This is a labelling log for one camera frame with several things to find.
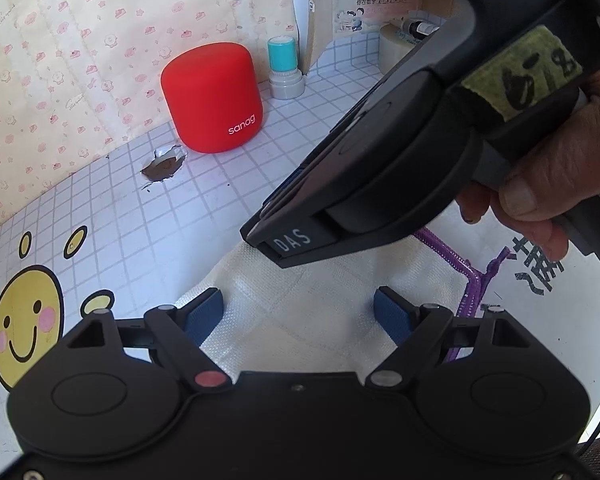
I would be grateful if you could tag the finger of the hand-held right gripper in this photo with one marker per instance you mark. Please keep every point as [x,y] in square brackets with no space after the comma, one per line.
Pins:
[295,192]
[292,245]

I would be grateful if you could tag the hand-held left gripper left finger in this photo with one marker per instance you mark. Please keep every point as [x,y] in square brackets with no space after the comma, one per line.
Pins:
[205,317]

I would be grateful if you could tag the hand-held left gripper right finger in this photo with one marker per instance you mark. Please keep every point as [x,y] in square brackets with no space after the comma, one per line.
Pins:
[392,312]

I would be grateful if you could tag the white towel with purple trim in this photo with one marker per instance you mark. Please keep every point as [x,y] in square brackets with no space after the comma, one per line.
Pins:
[305,310]

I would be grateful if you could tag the person's right hand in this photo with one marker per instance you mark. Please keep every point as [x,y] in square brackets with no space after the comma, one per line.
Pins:
[560,170]

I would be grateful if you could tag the clear tape roll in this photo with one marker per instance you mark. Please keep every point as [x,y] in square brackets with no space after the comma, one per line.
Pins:
[395,47]

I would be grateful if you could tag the red round speaker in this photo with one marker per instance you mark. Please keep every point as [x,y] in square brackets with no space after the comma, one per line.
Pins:
[210,95]

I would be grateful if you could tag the teal and grey stamp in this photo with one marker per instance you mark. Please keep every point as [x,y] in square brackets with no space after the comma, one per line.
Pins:
[285,60]

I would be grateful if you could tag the light wooden bookshelf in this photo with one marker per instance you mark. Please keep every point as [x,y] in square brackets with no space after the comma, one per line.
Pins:
[320,10]

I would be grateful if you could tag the white board panel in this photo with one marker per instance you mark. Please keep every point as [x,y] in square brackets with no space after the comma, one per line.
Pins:
[301,10]

